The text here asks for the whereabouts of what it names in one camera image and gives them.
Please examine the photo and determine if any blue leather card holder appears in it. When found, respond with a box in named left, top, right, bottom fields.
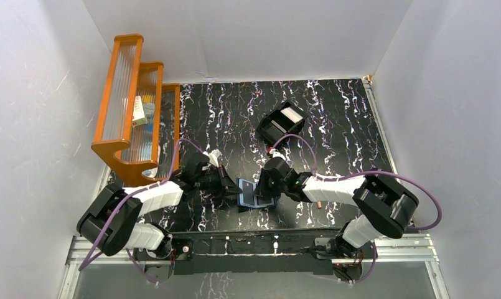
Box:
left=236, top=178, right=281, bottom=210

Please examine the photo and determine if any white red small box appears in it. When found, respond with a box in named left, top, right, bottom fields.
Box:
left=131, top=96, right=147, bottom=128

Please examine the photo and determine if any white card stack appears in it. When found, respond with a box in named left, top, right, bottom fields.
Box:
left=280, top=107, right=304, bottom=123

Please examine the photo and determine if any orange wooden rack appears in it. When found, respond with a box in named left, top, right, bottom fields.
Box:
left=91, top=34, right=180, bottom=187

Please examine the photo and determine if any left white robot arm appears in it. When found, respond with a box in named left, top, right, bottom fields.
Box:
left=77, top=150, right=243, bottom=259

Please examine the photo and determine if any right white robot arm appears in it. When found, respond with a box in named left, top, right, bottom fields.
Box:
left=254, top=157, right=419, bottom=258

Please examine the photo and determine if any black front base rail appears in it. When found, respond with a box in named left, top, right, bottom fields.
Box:
left=133, top=228, right=377, bottom=283

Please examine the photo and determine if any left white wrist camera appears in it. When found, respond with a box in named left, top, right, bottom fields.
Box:
left=204, top=149, right=222, bottom=168

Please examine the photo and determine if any black card box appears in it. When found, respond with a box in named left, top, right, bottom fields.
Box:
left=256, top=101, right=308, bottom=146

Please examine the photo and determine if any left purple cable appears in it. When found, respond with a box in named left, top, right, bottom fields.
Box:
left=77, top=138, right=205, bottom=272

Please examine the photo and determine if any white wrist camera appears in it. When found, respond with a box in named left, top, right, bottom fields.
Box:
left=204, top=149, right=222, bottom=168
left=267, top=148, right=286, bottom=160

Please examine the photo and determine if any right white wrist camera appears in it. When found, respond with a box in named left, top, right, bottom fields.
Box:
left=267, top=148, right=286, bottom=160

